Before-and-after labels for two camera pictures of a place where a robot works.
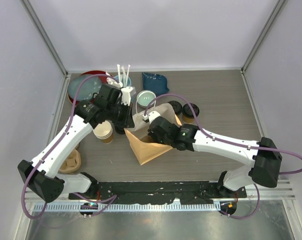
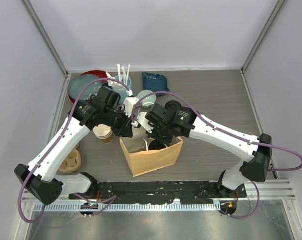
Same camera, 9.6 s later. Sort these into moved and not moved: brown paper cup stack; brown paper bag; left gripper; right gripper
Moved: brown paper bag
Not moved: brown paper cup stack; left gripper; right gripper
